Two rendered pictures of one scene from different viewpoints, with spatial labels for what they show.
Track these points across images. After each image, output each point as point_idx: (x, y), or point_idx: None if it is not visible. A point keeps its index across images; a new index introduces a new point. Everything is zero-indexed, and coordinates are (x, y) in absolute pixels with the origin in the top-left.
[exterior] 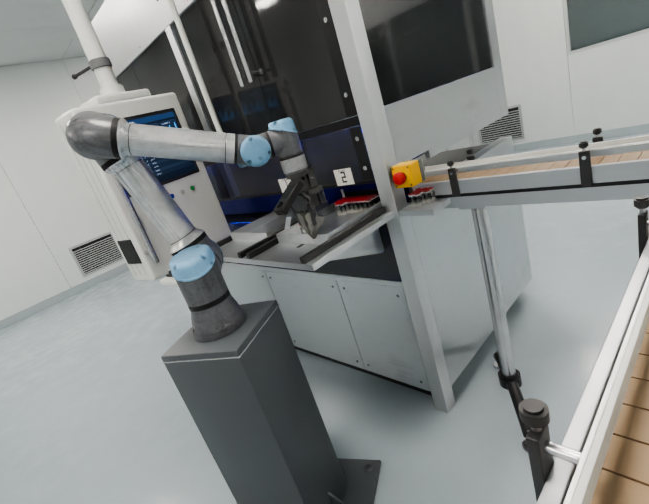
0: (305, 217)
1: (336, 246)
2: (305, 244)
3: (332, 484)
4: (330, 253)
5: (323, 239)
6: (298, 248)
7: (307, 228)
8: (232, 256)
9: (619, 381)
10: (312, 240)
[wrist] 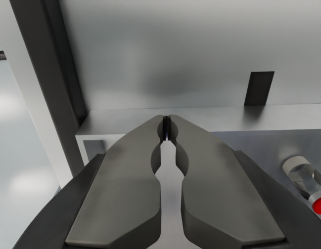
0: (156, 201)
1: (43, 101)
2: (236, 103)
3: None
4: None
5: (114, 120)
6: (246, 64)
7: (176, 139)
8: None
9: None
10: (188, 115)
